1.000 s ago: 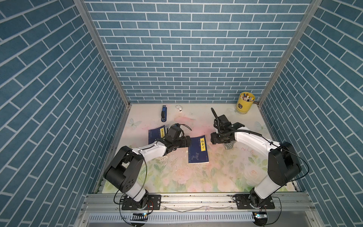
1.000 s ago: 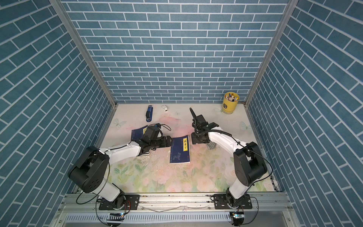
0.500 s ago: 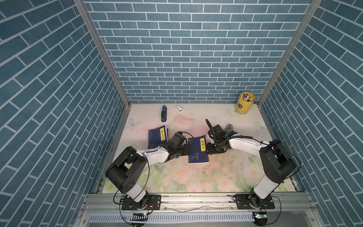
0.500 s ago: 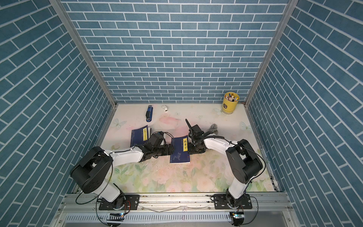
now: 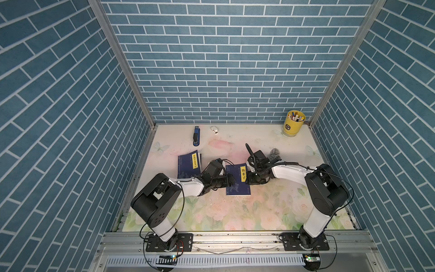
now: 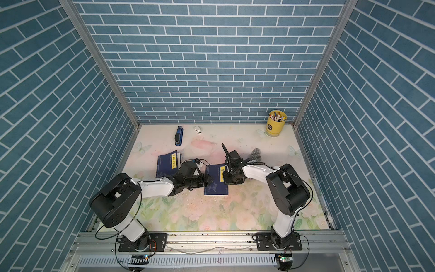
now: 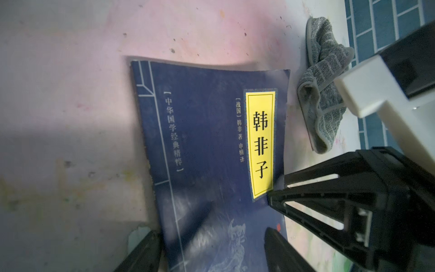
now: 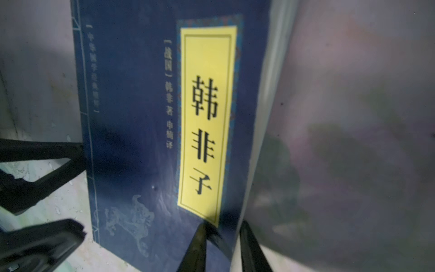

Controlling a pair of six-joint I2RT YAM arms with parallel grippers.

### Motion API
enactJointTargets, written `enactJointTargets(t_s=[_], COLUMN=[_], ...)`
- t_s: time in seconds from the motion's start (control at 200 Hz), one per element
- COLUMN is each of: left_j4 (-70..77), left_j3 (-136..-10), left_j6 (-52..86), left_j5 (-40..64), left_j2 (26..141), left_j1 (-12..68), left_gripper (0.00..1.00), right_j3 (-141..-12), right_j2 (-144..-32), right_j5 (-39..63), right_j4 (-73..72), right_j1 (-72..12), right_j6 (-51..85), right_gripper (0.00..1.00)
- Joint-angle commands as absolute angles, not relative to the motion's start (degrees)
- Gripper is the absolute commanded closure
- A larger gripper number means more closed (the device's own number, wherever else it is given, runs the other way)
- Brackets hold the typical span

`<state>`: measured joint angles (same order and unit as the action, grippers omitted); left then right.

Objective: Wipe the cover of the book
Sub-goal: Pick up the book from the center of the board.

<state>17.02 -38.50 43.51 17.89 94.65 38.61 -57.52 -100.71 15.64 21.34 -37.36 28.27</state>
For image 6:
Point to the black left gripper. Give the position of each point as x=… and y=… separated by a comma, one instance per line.
x=202, y=183

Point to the blue book Hanfeizi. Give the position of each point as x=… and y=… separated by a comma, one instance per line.
x=217, y=187

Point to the grey striped cleaning cloth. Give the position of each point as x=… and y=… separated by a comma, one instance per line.
x=255, y=155

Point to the blue book Yuewei notes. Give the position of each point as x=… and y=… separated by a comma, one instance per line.
x=167, y=164

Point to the blue black stapler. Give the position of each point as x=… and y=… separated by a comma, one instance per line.
x=178, y=136

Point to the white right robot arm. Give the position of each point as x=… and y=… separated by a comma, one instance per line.
x=289, y=192

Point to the yellow pen holder cup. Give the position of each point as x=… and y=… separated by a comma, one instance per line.
x=275, y=123

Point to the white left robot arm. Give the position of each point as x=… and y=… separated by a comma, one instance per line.
x=113, y=203

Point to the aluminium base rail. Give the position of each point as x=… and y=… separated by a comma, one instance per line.
x=214, y=251

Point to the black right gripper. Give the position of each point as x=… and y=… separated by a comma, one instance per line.
x=226, y=180

